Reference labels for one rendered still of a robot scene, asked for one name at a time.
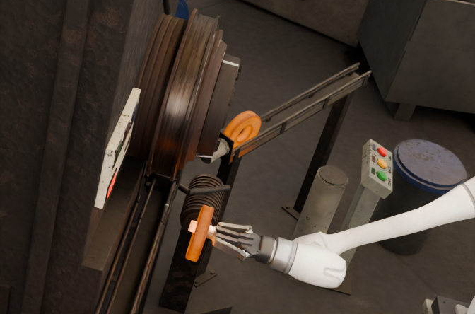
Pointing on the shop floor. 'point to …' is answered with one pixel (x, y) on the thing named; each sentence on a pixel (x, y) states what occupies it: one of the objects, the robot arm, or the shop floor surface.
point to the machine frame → (69, 121)
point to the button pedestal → (365, 202)
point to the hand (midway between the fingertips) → (201, 228)
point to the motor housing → (180, 291)
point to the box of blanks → (422, 34)
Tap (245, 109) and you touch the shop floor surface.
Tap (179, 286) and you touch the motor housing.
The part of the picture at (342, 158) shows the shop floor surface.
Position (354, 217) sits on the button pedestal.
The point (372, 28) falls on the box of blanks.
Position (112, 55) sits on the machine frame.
